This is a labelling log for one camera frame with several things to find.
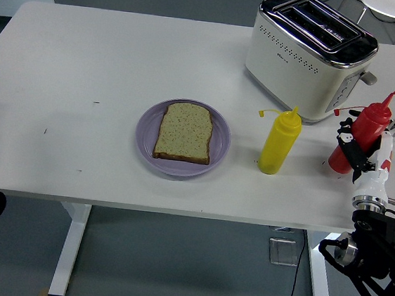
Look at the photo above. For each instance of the white two-slot toaster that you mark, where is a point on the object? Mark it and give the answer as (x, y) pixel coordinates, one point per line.
(290, 69)

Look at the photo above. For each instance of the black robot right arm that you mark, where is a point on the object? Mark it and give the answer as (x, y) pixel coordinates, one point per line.
(381, 252)

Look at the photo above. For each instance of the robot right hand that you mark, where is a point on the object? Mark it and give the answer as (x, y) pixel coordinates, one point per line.
(374, 184)

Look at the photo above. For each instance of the yellow squeeze bottle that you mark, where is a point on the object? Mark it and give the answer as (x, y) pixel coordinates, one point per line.
(278, 146)

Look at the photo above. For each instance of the clear plastic floor cover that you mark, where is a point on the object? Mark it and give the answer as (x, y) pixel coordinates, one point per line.
(282, 252)

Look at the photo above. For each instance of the purple round plate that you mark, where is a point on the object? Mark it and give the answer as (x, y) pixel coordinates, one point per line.
(145, 142)

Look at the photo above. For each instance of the speckled bread slice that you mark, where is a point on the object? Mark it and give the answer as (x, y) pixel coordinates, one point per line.
(185, 132)

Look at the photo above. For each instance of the red squeeze bottle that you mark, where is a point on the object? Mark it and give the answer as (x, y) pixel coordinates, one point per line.
(371, 127)

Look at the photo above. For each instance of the white table leg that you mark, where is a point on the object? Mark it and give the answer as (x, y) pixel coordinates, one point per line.
(70, 247)
(316, 291)

